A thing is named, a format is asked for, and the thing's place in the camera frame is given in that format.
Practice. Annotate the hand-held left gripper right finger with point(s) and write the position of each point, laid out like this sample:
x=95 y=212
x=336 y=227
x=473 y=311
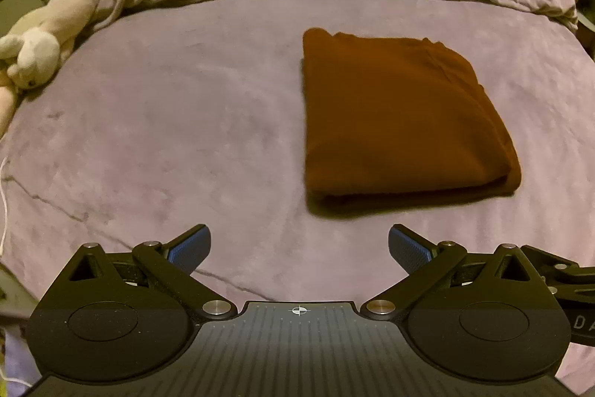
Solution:
x=409 y=246

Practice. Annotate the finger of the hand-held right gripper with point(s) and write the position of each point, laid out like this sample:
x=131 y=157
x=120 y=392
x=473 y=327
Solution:
x=567 y=269

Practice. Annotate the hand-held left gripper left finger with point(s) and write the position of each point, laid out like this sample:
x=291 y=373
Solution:
x=188 y=246

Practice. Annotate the brown towel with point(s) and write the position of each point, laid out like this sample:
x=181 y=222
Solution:
x=386 y=113

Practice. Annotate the purple bed sheet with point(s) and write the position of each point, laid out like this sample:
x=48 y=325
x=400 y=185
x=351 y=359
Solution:
x=162 y=122

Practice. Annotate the cream long plush toy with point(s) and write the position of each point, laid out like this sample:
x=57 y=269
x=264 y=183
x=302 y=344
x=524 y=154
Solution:
x=69 y=6

